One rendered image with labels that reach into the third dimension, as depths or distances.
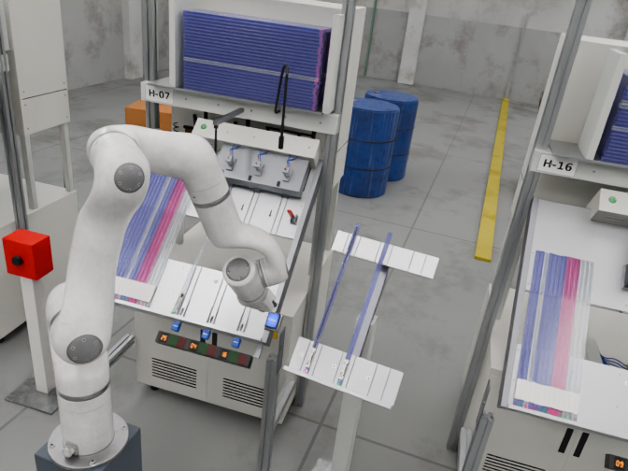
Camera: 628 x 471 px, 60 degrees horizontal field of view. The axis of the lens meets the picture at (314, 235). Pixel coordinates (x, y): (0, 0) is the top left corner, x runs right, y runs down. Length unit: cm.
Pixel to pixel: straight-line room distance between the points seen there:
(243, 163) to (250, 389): 97
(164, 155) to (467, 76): 1040
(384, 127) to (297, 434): 305
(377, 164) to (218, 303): 327
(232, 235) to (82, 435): 60
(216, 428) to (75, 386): 125
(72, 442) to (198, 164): 75
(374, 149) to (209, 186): 376
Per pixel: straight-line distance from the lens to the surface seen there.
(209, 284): 195
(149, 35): 224
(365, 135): 486
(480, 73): 1138
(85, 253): 122
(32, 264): 238
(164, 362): 254
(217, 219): 126
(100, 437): 151
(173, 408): 265
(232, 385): 245
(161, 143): 120
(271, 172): 201
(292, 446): 250
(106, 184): 110
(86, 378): 138
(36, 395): 280
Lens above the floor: 183
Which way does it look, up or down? 26 degrees down
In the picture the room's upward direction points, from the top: 7 degrees clockwise
